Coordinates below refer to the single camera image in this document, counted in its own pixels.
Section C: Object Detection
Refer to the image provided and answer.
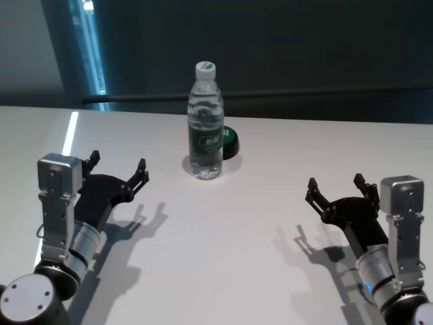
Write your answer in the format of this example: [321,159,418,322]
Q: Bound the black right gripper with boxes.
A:
[305,173,390,260]

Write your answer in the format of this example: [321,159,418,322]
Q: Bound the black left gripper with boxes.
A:
[72,150,150,234]

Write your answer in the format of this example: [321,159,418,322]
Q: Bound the window glass strip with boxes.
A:
[69,0,110,112]

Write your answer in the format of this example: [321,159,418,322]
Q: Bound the clear water bottle green label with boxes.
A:
[187,60,225,181]

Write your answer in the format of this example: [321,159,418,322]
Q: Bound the green button black base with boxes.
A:
[221,125,241,160]

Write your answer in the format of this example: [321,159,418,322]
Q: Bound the thick grey metal handrail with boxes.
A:
[83,86,433,104]

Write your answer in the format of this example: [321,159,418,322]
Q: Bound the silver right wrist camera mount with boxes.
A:
[380,175,426,288]

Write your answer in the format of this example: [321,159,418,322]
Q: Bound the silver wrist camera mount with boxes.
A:
[36,152,84,263]
[380,175,426,288]

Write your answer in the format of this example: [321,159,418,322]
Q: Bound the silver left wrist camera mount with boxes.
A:
[36,152,84,263]

